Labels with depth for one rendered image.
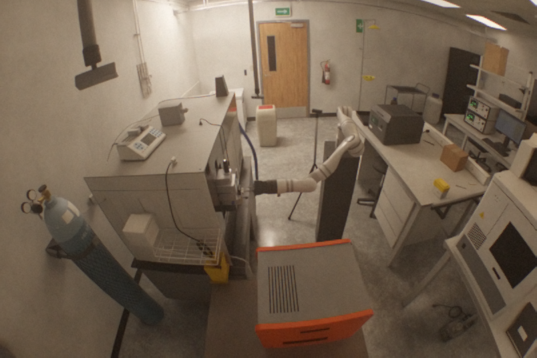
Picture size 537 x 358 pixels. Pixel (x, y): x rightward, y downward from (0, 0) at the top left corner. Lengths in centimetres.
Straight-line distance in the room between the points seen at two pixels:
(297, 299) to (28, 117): 169
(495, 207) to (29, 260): 246
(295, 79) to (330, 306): 447
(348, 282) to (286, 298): 24
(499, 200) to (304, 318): 100
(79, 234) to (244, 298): 97
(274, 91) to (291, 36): 123
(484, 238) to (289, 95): 444
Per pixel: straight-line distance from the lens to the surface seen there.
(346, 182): 173
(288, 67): 480
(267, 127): 376
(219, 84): 184
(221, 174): 112
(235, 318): 129
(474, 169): 236
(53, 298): 176
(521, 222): 120
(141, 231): 104
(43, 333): 177
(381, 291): 224
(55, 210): 132
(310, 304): 85
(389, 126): 221
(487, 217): 131
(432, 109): 600
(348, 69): 510
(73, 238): 136
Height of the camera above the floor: 193
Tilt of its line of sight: 32 degrees down
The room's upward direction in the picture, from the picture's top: 4 degrees counter-clockwise
